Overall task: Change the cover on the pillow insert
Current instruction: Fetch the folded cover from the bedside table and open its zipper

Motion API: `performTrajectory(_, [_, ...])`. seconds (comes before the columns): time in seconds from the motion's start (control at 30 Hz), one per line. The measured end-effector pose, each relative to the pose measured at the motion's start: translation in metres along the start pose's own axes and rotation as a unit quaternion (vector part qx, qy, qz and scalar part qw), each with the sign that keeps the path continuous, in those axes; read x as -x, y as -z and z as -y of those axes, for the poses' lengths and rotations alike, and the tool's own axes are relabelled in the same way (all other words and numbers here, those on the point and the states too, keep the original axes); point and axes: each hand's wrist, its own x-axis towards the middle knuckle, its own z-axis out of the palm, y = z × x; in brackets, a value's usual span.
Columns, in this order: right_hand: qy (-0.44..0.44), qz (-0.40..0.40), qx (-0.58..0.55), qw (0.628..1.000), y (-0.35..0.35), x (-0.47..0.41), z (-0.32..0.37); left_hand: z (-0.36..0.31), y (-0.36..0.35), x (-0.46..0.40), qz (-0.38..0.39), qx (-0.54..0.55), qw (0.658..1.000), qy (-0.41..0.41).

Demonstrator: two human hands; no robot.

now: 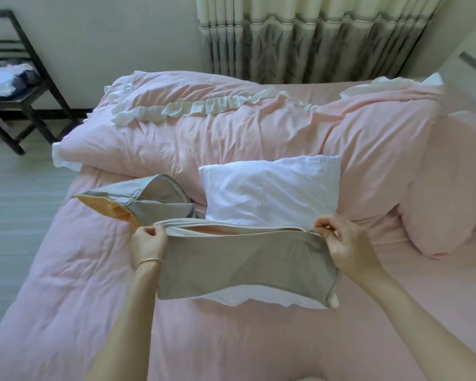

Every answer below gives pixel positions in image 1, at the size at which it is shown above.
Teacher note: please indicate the plain pink pillow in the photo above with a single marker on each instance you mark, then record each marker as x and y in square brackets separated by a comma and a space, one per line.
[444, 186]

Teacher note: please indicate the pink duvet with white ruffle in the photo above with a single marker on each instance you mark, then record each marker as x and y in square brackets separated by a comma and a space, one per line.
[242, 130]

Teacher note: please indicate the person's left hand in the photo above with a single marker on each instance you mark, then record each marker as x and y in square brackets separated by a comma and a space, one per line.
[148, 243]

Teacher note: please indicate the folded clothes pile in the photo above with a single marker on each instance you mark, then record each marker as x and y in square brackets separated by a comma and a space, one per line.
[4, 81]

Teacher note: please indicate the person's right forearm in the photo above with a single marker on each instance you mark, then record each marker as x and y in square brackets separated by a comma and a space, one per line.
[424, 329]

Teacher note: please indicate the black metal rack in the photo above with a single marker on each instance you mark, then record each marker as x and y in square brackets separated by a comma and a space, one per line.
[27, 103]

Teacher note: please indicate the white headboard with grey stripe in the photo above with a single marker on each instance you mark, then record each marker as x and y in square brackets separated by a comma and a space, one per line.
[472, 75]

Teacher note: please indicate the pink bed sheet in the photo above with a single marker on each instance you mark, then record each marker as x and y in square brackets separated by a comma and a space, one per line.
[63, 293]

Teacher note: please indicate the grey-green cushion cover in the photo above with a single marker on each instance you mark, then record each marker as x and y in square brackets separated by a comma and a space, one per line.
[154, 198]
[242, 261]

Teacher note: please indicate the cream and grey patterned curtain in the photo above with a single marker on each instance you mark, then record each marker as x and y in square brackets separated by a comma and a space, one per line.
[321, 39]

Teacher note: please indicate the person's left forearm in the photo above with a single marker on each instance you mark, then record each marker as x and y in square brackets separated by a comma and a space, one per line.
[127, 325]

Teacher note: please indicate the white cushion insert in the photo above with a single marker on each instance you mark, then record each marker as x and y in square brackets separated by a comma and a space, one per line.
[269, 186]

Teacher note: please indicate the person's right hand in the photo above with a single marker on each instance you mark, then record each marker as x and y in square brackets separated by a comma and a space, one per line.
[351, 249]

